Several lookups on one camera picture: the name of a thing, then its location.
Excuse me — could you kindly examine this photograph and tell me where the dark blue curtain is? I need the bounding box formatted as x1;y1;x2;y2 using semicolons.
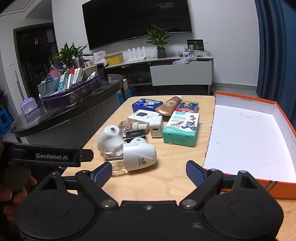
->
254;0;296;100

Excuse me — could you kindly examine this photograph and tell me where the white power adapter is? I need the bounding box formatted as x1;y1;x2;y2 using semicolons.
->
149;116;164;139

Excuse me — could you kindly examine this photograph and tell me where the white cabinet drawer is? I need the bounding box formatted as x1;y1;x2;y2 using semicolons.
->
149;61;213;87

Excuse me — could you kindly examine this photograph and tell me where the clear plastic cup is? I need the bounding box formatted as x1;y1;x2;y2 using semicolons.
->
110;137;157;177

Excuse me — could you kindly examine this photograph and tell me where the teal bandage box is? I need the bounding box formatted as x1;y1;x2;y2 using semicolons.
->
162;113;200;147

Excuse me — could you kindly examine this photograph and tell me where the red blue playing card box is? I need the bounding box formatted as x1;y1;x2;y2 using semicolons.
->
175;101;199;114

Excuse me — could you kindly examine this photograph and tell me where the glass perfume bottle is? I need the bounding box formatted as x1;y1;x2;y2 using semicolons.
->
118;120;134;132

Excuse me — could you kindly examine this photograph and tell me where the blue stool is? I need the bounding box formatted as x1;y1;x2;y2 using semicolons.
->
0;109;13;135

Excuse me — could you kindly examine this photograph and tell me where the blue tin box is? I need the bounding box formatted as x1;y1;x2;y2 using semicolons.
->
132;98;164;113

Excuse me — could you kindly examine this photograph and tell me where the long television cabinet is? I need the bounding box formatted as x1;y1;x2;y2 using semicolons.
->
105;54;214;95

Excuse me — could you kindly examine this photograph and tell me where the small purple bag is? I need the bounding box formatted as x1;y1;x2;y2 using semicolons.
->
21;98;38;115

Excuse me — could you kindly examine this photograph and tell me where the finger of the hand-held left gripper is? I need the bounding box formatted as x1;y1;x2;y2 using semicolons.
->
81;149;94;163

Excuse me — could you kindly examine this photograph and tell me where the dark glass round table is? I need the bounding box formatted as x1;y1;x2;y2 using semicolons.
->
9;74;124;149

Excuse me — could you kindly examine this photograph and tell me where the black wall television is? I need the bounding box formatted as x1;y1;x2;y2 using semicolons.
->
82;0;193;50

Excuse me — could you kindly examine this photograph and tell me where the dark glass door cabinet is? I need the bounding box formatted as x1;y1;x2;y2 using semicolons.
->
13;23;60;102

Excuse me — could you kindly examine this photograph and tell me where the clear plastic bag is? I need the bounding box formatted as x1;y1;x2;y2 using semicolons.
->
173;58;197;65

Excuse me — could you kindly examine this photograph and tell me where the white router with antennas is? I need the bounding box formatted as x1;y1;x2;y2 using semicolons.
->
127;46;148;62

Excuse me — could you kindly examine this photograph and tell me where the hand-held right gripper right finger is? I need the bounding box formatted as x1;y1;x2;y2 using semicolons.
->
179;160;266;208

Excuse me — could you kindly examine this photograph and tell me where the leafy green potted plant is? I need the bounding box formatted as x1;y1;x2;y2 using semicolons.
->
51;42;94;70

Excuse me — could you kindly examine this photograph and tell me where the blue white carton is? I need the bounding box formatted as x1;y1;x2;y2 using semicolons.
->
117;79;133;106

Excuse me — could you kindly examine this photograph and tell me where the potted plant in dark vase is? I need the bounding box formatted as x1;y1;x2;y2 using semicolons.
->
145;24;175;59

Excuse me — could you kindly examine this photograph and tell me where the orange white cardboard box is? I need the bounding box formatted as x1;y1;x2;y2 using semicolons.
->
203;91;296;200

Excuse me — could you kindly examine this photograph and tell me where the white orange medicine box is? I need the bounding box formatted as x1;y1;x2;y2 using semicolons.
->
69;67;85;85

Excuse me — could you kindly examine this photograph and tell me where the white charger box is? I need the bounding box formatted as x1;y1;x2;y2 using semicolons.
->
127;110;160;123

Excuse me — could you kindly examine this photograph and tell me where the yellow box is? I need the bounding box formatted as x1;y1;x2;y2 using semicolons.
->
107;53;124;66

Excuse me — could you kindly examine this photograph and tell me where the teal white medicine box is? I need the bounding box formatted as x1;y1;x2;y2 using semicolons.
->
57;72;70;91

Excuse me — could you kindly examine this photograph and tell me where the mop stick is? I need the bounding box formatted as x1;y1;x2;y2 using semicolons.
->
14;71;25;100

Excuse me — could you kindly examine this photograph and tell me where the white mosquito repellent heater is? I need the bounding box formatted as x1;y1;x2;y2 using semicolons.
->
97;125;126;163

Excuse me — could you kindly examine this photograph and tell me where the green black box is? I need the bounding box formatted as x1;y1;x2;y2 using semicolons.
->
187;39;205;52

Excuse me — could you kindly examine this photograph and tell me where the grey box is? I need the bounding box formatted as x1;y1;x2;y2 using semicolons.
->
37;79;59;96

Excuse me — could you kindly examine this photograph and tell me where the white plastic bag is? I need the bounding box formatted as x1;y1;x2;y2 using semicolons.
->
93;50;108;66

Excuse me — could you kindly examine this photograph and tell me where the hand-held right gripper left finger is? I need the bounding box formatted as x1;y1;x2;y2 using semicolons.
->
35;162;119;208

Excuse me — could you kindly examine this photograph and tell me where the brown tube with white cap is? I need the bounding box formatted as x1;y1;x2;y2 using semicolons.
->
154;95;183;117

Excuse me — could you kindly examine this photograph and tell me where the person's left hand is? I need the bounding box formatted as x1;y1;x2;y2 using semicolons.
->
0;176;38;218

